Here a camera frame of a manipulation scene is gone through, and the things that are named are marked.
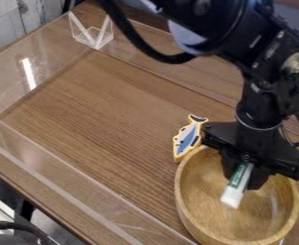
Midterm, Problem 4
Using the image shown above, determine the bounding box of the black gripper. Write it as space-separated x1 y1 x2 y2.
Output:
201 108 299 190

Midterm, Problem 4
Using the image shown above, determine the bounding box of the green white marker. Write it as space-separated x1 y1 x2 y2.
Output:
220 163 253 209

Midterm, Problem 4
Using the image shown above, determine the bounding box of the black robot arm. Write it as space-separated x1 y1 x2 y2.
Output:
97 0 299 189

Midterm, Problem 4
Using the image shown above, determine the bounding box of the brown wooden bowl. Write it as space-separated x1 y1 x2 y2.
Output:
173 146 299 245

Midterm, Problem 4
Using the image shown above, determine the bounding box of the yellow blue fish toy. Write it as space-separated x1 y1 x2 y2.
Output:
172 114 208 163

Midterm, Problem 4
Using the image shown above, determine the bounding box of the clear acrylic front wall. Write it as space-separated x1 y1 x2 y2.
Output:
0 121 195 245

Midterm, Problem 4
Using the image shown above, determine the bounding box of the clear acrylic corner bracket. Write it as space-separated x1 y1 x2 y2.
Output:
67 11 113 50

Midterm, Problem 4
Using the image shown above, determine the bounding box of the black cable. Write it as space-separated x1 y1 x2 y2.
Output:
0 220 50 245

